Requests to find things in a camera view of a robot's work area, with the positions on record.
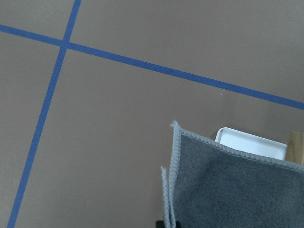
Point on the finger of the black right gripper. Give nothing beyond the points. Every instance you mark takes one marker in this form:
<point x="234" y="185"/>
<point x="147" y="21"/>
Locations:
<point x="159" y="224"/>

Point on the grey blue towel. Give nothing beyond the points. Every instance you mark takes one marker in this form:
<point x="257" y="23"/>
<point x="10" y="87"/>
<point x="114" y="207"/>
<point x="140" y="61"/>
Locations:
<point x="209" y="185"/>

